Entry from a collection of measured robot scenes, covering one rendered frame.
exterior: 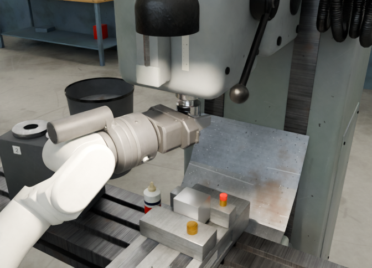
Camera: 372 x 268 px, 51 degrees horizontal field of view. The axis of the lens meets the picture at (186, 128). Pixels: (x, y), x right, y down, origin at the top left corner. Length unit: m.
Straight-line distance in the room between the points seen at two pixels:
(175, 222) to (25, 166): 0.42
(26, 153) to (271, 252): 0.62
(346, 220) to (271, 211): 1.60
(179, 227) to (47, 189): 0.33
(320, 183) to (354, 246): 1.37
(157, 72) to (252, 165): 0.59
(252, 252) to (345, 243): 1.58
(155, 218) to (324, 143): 0.50
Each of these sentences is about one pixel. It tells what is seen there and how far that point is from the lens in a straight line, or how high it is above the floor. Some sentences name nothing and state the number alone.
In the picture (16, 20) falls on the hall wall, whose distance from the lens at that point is 7.93.
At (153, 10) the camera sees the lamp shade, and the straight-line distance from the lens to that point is 0.42.
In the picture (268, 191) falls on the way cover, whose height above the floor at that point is 0.93.
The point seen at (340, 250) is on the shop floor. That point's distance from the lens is 2.43.
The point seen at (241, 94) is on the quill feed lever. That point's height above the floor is 1.33.
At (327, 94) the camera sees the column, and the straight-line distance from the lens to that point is 1.03.
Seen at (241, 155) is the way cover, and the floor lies 0.99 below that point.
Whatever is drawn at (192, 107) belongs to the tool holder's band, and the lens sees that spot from 0.71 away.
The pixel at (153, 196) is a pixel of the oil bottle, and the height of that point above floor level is 1.00.
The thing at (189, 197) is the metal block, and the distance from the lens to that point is 0.82.
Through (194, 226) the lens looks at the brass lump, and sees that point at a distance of 0.77.
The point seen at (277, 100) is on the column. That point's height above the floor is 1.16.
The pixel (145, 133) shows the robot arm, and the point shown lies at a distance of 0.64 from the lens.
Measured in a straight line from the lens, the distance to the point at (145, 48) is 0.59.
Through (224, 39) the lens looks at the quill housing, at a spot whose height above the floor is 1.41.
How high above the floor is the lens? 1.54
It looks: 25 degrees down
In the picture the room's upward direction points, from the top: straight up
